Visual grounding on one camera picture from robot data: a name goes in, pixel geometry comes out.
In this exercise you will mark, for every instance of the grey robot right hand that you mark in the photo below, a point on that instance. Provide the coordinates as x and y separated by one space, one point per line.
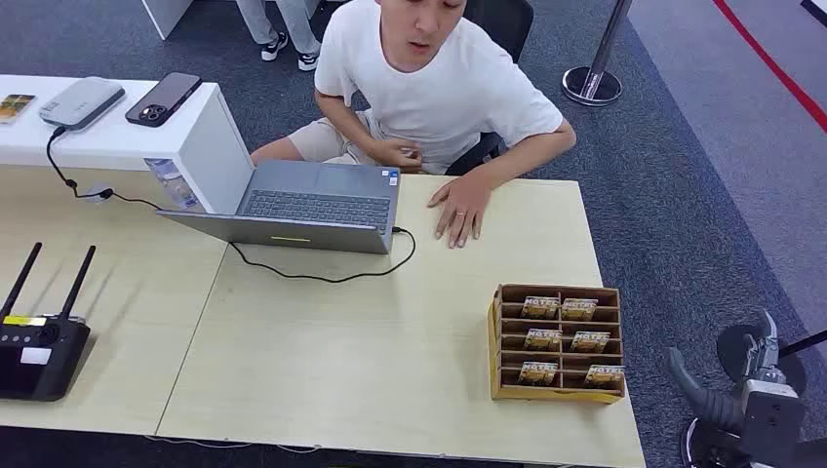
686 378

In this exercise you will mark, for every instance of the person's right hand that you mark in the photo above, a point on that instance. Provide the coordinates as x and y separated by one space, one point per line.
400 155

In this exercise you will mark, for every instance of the person's left hand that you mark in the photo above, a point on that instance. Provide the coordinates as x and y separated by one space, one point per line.
462 203

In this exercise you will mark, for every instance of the person's left forearm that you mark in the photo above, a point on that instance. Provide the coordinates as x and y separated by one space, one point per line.
530 158

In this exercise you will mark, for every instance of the person's right forearm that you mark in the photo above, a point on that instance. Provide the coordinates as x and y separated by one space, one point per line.
342 126

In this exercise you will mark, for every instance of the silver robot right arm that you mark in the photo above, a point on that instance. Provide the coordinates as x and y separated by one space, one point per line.
723 408

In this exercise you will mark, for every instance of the hotel key card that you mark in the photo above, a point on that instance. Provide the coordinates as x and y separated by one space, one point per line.
604 376
543 340
589 342
540 307
578 309
537 373

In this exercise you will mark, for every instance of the seated person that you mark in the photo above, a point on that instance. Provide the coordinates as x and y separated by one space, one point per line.
446 84

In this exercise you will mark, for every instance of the wooden card holder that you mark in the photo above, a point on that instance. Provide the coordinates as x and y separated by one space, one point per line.
494 349

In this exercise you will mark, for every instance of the standing person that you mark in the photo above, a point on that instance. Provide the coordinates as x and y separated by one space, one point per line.
294 22

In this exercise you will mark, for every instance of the round black stanchion base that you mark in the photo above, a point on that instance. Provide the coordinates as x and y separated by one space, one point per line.
701 449

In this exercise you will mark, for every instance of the grey laptop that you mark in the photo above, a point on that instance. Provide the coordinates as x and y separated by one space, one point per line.
310 200

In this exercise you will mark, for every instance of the black office chair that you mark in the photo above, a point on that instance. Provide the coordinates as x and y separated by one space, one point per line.
504 22

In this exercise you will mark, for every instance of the clear plastic bottle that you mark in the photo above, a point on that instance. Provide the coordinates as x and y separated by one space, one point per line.
174 184

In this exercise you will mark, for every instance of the black smartphone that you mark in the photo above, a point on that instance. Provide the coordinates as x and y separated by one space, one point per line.
165 98

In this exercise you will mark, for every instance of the white desktop riser box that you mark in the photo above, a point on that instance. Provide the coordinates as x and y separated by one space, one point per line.
129 142

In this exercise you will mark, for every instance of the white cabinet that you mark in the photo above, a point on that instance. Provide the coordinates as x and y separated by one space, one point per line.
165 13

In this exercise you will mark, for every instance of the grey power bank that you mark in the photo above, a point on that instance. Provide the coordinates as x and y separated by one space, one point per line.
81 103

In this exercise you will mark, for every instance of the red floor tape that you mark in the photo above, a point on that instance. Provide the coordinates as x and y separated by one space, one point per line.
769 64

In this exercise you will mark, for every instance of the phone with lit screen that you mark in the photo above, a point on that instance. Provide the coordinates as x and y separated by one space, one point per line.
14 106

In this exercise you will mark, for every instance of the black controller with antennas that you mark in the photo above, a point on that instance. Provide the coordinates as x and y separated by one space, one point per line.
39 358

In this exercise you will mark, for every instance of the black stanchion post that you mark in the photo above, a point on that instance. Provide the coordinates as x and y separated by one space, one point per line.
733 352

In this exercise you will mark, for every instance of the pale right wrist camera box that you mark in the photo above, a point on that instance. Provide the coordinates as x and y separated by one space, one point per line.
772 416

